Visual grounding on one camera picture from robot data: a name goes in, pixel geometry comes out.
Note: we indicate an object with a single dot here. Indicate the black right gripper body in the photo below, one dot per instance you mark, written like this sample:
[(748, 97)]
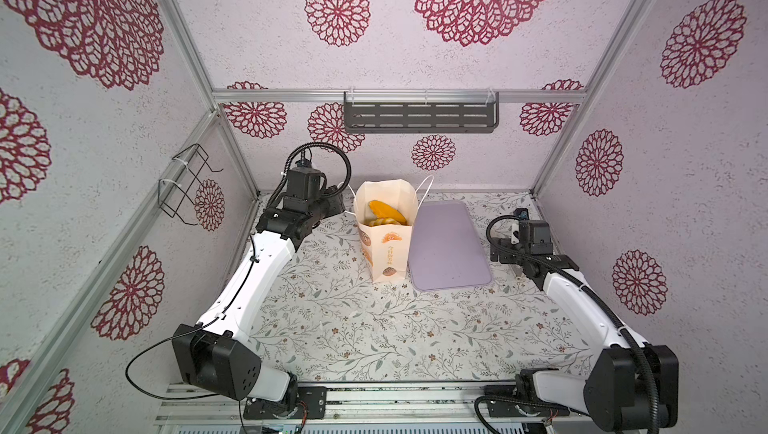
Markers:
[(508, 253)]

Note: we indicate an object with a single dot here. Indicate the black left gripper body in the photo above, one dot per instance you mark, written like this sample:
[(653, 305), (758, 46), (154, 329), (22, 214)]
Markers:
[(328, 204)]

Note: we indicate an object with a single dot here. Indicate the croissant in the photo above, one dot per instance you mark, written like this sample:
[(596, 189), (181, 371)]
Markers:
[(386, 212)]

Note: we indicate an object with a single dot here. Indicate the striped bread roll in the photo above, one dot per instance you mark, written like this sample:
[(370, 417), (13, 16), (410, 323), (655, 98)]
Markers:
[(381, 221)]

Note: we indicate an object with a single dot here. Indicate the cream paper bread bag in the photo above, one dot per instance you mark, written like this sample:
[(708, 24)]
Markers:
[(386, 248)]

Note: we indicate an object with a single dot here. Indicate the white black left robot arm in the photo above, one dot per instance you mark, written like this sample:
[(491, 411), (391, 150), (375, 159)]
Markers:
[(217, 353)]

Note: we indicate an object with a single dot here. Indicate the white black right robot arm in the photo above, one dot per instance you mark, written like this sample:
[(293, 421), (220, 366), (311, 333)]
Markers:
[(632, 385)]

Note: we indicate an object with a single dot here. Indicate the lilac plastic tray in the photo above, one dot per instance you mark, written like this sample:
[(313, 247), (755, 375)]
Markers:
[(446, 250)]

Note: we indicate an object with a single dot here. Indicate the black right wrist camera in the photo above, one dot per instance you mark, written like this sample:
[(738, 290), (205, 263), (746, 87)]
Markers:
[(533, 236)]

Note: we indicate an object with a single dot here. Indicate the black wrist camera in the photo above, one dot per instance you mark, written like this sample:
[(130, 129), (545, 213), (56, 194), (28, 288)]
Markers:
[(533, 236), (305, 185)]

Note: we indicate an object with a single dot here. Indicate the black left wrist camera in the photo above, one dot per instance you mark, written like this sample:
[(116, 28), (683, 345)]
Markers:
[(305, 185)]

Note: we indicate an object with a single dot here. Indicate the grey metal wall shelf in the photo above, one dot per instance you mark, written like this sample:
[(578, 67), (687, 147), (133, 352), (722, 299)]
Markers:
[(375, 117)]

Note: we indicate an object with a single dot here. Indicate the black wire wall basket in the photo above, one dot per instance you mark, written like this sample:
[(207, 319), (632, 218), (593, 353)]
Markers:
[(175, 192)]

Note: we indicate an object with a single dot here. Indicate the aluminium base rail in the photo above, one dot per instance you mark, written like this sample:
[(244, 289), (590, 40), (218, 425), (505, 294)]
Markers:
[(370, 407)]

